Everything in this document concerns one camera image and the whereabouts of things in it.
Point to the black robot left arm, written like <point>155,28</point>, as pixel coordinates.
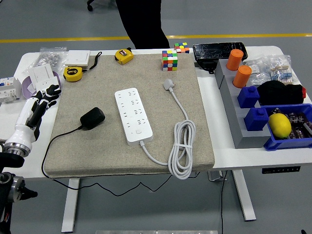
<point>9,190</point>

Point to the orange cylinder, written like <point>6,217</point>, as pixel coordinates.
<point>234,59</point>
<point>242,76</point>

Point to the white circuit breaker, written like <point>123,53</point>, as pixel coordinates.
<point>9,90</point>

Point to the white wall switch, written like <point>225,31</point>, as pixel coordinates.
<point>77,58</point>

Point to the clear bag of resistors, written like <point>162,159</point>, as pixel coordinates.
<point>280,73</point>

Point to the person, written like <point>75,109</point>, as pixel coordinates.
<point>143,22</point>

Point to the grey under-table bracket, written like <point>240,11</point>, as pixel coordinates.
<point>214,176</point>

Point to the large colourful puzzle cube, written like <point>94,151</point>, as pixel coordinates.
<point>169,61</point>

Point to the black plastic-wrapped tray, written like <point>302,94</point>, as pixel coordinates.
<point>212,51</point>

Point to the yellow lemon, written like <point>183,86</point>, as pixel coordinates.
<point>279,126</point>

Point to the white socket panel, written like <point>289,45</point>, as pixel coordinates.
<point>47,83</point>

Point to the grey-brown mat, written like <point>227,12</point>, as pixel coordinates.
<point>97,156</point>

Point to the black cloth with red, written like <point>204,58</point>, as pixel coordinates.
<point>280,93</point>

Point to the dark electronic components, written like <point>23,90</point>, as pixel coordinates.
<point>298,119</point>

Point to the white table leg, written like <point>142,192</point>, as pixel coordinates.
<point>243,195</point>
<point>69,207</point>

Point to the small colourful puzzle cube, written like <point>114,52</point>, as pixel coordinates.
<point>181,48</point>

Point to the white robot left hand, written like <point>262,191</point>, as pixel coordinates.
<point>23,122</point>

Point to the white switch panel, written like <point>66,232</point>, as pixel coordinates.
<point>41,72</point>

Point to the black table control panel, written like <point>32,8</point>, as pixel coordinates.
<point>280,170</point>

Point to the blue block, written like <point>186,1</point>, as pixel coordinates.
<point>248,97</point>
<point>256,120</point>

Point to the clear bag of screws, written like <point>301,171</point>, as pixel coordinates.
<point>48,58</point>

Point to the blue plastic bin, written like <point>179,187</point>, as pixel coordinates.
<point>287,144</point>

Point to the clear bag of small parts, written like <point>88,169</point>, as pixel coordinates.
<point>256,69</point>

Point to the black chair base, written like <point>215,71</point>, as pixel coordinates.
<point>90,6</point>

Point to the purple plate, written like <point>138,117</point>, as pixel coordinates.
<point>25,90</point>

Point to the grey stepped stand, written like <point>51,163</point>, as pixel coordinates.
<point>243,136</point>

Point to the white power strip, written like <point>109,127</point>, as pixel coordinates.
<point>134,117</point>

